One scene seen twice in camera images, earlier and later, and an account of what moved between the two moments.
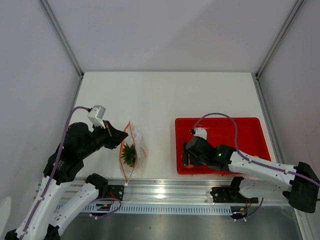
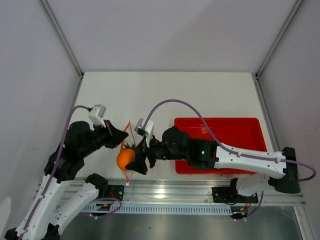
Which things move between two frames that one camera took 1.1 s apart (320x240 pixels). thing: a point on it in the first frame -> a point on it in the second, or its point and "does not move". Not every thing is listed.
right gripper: [185, 155] -> [139, 165]
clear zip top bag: [133, 152] does not move
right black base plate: [223, 194] does not move
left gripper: [114, 136] does not move
